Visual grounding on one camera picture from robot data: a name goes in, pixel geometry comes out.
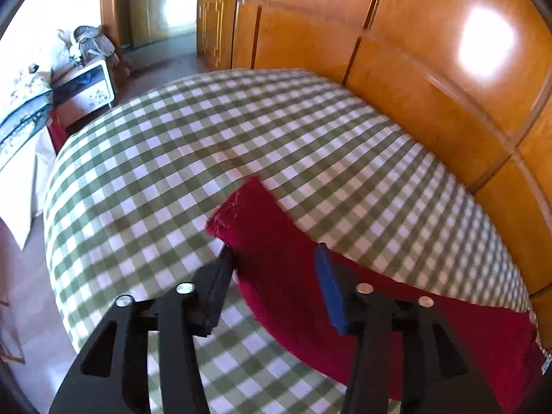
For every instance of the green white checkered bedsheet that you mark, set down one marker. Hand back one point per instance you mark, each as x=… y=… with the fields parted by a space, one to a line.
x=130 y=194

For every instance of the wooden panel headboard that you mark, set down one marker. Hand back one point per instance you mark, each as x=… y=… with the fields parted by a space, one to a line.
x=469 y=79

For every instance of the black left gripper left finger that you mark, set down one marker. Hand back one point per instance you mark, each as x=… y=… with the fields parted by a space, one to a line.
x=110 y=373

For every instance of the grey bag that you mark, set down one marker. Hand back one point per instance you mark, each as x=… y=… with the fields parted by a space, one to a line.
x=87 y=43

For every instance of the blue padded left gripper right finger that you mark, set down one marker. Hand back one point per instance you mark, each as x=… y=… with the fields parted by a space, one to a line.
x=438 y=375

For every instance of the dark red knit garment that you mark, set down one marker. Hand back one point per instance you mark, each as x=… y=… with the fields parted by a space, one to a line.
x=278 y=281

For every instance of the wooden door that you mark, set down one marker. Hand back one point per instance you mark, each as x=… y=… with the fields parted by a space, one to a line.
x=215 y=28

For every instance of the white bedside cabinet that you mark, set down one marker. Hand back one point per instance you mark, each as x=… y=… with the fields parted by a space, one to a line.
x=81 y=91

